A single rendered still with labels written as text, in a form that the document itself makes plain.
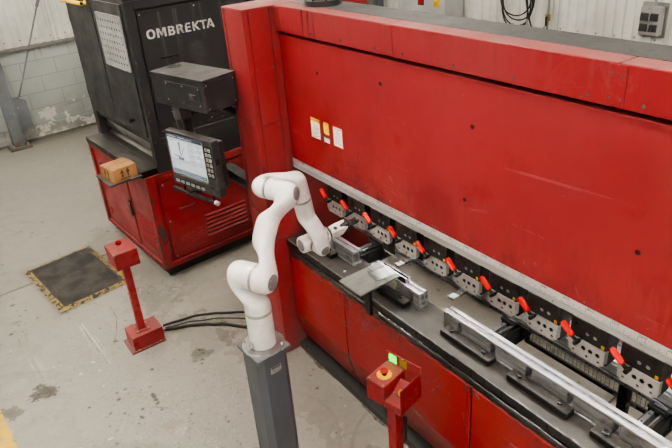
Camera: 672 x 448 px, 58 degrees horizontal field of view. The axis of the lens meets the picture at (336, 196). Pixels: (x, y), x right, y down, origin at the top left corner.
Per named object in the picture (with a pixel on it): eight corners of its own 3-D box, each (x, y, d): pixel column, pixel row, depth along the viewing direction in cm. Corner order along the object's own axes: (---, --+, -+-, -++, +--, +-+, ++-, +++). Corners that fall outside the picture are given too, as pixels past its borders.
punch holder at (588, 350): (567, 349, 235) (571, 314, 228) (580, 340, 239) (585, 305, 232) (602, 370, 224) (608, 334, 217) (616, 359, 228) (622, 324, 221)
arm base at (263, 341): (257, 364, 265) (251, 330, 257) (234, 344, 279) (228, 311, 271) (292, 344, 276) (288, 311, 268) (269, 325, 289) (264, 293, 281)
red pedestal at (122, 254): (123, 341, 446) (96, 243, 409) (156, 327, 458) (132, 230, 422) (132, 355, 431) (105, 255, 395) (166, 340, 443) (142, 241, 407)
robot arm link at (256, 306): (261, 322, 262) (254, 275, 251) (227, 311, 271) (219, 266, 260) (277, 307, 271) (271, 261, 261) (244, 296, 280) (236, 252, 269)
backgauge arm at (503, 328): (476, 354, 300) (477, 331, 294) (557, 302, 332) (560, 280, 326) (489, 362, 294) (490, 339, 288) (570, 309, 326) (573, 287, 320)
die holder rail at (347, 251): (306, 235, 391) (304, 222, 386) (313, 231, 394) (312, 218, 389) (353, 266, 353) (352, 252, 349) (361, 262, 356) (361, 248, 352)
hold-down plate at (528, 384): (505, 379, 264) (506, 374, 263) (514, 373, 267) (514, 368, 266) (565, 420, 242) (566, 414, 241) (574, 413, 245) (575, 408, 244)
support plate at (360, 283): (339, 281, 320) (338, 280, 320) (377, 263, 333) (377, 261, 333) (360, 297, 307) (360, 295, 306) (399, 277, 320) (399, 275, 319)
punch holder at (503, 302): (487, 302, 265) (488, 270, 258) (500, 295, 269) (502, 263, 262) (515, 319, 254) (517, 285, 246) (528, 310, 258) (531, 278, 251)
